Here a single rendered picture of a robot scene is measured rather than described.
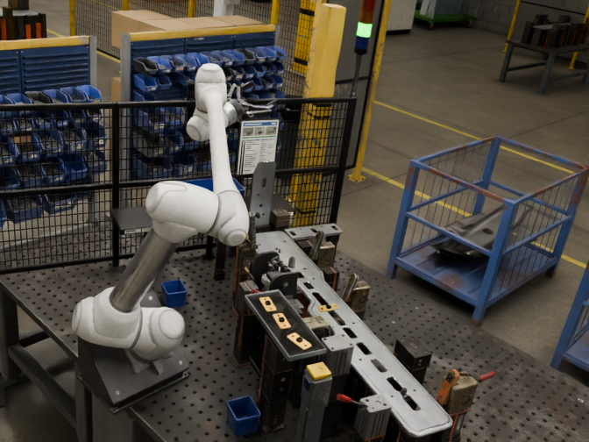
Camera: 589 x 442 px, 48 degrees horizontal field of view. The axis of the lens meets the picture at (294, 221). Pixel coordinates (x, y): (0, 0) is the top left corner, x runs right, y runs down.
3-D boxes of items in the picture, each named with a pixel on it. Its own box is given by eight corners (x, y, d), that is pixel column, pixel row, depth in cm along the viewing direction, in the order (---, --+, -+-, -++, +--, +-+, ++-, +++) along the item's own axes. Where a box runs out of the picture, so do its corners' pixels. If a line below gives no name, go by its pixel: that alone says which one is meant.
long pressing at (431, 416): (464, 424, 216) (464, 420, 215) (408, 441, 206) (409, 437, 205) (283, 231, 323) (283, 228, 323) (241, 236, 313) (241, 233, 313)
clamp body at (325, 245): (330, 310, 319) (341, 247, 303) (308, 313, 314) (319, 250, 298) (322, 299, 326) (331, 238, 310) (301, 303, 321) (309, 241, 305)
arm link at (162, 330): (167, 364, 250) (193, 348, 234) (121, 356, 241) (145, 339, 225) (170, 324, 257) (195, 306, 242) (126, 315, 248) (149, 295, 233)
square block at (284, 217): (283, 276, 341) (291, 214, 325) (269, 278, 337) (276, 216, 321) (276, 268, 347) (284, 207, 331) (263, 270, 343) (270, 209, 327)
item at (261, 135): (274, 174, 347) (280, 117, 333) (235, 176, 337) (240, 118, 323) (273, 172, 348) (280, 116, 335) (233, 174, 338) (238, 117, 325)
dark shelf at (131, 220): (295, 216, 338) (296, 210, 337) (120, 235, 298) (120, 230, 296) (278, 197, 355) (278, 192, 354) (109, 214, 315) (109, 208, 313)
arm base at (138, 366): (138, 385, 246) (144, 381, 242) (112, 331, 249) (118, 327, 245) (177, 365, 258) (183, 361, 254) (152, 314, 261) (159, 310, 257)
